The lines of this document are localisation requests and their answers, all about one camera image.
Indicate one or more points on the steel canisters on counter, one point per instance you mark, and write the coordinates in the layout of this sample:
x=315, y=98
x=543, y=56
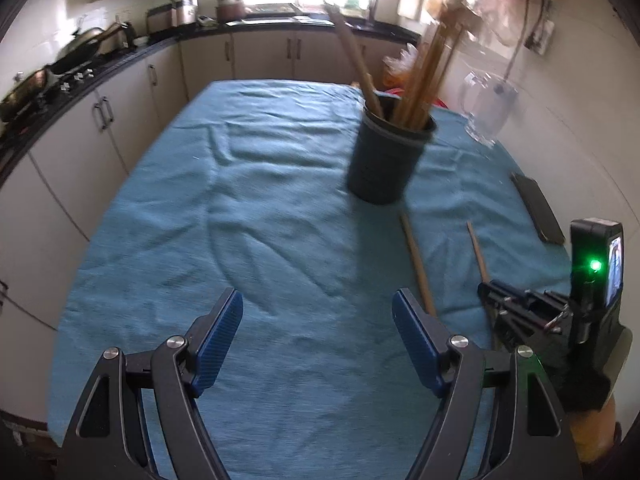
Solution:
x=170, y=17

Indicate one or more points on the steel cooking pot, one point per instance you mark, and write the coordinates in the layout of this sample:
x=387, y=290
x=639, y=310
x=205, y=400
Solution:
x=22, y=92

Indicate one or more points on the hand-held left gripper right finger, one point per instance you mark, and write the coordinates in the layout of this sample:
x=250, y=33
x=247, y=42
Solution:
x=415, y=340

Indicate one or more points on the dark grey utensil holder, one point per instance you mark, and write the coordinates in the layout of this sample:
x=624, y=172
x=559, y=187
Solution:
x=385, y=160

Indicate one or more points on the blue tablecloth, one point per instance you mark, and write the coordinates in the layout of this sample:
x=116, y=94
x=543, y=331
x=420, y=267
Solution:
x=250, y=210

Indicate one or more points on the pink hanging plastic bag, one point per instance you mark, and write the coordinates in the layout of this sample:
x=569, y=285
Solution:
x=492, y=7

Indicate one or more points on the black kitchen countertop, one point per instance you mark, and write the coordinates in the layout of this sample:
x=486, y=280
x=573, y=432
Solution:
x=150, y=47

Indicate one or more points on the brown clay pot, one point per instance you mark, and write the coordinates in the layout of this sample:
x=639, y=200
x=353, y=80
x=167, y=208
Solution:
x=231, y=9

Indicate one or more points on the black wok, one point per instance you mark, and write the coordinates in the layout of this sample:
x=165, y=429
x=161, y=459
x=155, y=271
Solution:
x=87, y=45

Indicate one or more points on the clear glass mug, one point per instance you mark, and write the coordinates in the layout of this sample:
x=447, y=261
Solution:
x=487, y=110

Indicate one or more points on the white plastic bag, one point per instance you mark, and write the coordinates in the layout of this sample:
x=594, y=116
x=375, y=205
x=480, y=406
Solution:
x=400, y=67

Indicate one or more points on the steel kitchen sink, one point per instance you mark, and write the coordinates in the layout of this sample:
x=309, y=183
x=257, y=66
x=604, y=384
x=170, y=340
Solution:
x=275, y=15

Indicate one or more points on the bundle of wooden chopsticks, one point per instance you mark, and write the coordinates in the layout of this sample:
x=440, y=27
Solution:
x=425, y=80

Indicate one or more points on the white wall socket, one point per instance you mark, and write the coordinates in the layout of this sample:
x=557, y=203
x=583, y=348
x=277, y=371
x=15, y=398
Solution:
x=540, y=30

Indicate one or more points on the light wooden chopstick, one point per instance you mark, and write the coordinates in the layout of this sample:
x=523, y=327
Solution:
x=417, y=265
x=478, y=255

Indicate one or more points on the black smartphone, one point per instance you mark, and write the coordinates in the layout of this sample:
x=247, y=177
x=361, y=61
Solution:
x=540, y=210

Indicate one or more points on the green container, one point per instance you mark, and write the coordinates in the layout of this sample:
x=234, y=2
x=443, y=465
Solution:
x=353, y=4

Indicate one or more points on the white lower cabinets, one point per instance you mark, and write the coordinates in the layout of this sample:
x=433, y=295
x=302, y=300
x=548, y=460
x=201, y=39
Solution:
x=75, y=150

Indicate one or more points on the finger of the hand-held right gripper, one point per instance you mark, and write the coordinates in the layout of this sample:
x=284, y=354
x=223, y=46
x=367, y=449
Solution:
x=515, y=297
x=525, y=330

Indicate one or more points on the gas stove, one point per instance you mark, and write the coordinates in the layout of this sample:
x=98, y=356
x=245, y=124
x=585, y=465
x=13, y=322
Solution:
x=70, y=82

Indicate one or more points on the person's right forearm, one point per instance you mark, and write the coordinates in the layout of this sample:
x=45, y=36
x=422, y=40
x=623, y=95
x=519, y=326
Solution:
x=595, y=435

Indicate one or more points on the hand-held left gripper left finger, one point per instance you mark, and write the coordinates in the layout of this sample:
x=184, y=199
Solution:
x=220, y=340

